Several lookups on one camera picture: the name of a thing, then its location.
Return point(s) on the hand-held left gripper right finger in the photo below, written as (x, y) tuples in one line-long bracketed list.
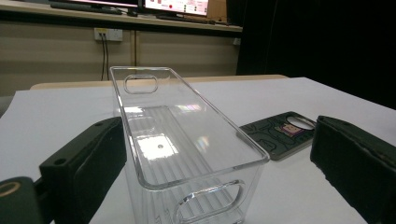
[(358, 161)]

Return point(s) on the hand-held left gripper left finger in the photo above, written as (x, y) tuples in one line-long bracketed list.
[(81, 174)]

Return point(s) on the dark tray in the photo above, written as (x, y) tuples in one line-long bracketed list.
[(274, 137)]

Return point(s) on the clear plastic container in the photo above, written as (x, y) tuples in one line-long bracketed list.
[(186, 140)]

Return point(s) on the white table sheet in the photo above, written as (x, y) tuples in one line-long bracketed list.
[(46, 118)]

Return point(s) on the wooden table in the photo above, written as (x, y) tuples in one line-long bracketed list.
[(77, 84)]

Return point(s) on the black keyboard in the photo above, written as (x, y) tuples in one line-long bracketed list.
[(84, 8)]

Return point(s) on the dark monitor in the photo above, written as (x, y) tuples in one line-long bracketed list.
[(99, 2)]

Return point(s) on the brown keyboard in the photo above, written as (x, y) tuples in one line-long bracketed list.
[(186, 20)]

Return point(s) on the bright screen monitor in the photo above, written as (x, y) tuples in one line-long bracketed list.
[(177, 6)]

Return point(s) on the cardboard box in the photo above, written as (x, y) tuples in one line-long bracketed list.
[(217, 9)]

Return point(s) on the white wall outlet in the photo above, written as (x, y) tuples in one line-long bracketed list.
[(113, 34)]

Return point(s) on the long wall desk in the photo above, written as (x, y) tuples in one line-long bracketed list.
[(77, 15)]

